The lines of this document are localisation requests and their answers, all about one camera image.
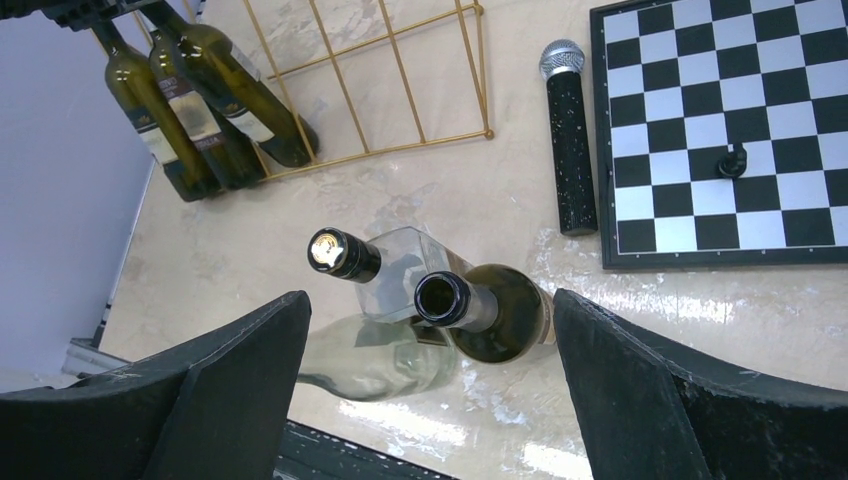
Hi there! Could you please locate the aluminium frame rail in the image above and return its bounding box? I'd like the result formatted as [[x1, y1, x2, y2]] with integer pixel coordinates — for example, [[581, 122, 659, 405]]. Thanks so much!
[[61, 164, 155, 379]]

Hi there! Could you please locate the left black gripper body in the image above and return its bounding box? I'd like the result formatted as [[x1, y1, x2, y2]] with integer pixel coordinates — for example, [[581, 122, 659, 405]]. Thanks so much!
[[1, 0, 155, 31]]

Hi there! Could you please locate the black chess piece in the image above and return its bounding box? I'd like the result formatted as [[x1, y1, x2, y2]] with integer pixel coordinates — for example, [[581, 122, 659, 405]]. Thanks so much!
[[716, 143, 748, 180]]

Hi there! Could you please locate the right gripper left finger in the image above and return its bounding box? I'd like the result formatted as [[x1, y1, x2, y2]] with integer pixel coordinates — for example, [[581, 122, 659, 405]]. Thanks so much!
[[1, 291, 312, 479]]

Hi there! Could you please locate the clear square liquor bottle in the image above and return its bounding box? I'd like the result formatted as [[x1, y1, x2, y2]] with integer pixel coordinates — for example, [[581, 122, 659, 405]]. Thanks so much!
[[306, 226, 473, 323]]

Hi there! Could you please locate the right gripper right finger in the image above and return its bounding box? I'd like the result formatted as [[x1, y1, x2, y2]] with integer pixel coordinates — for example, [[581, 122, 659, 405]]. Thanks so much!
[[554, 289, 847, 479]]

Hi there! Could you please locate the black white chessboard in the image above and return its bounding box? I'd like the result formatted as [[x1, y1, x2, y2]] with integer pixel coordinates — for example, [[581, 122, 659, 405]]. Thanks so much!
[[590, 1, 847, 270]]

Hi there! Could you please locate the dark bottle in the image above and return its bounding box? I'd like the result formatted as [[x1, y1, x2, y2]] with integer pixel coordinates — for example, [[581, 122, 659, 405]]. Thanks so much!
[[140, 1, 320, 168], [91, 21, 221, 202]]

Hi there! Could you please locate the black mounting base bar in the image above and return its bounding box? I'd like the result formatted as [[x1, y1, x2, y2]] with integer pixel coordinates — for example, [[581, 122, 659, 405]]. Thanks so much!
[[273, 420, 449, 480]]

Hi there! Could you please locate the clear round glass bottle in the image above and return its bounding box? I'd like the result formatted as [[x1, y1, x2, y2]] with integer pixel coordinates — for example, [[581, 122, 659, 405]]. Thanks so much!
[[297, 315, 458, 402]]

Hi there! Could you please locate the black glitter microphone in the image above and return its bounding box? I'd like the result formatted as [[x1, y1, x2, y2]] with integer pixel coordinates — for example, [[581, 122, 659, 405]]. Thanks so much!
[[539, 39, 598, 237]]

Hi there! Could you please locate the gold wire wine rack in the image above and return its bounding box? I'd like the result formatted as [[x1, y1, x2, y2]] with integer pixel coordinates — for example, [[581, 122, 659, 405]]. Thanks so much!
[[89, 0, 496, 183]]

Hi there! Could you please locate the green bottle silver cap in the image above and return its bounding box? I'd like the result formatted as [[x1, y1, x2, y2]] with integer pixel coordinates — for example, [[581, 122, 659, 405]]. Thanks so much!
[[148, 27, 266, 190]]

